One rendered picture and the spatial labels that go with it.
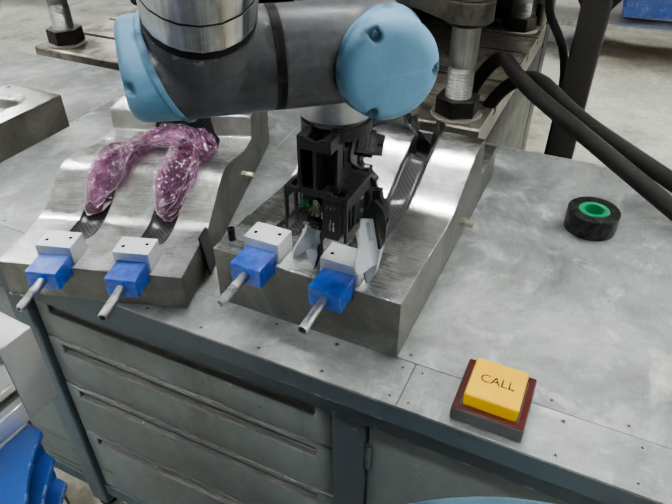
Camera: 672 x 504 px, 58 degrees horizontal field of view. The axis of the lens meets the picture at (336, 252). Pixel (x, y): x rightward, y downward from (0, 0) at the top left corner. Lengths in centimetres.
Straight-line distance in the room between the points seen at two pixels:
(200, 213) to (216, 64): 53
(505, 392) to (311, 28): 44
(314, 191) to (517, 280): 41
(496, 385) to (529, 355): 11
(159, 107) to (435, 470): 64
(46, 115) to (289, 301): 76
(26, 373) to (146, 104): 28
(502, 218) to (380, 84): 64
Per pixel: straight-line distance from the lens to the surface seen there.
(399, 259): 77
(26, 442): 63
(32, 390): 62
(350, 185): 61
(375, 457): 93
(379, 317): 73
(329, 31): 44
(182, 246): 88
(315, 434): 95
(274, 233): 77
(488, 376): 72
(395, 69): 44
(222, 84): 43
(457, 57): 136
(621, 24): 431
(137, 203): 96
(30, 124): 136
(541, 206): 109
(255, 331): 81
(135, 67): 43
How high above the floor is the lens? 136
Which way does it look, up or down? 37 degrees down
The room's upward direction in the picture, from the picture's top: straight up
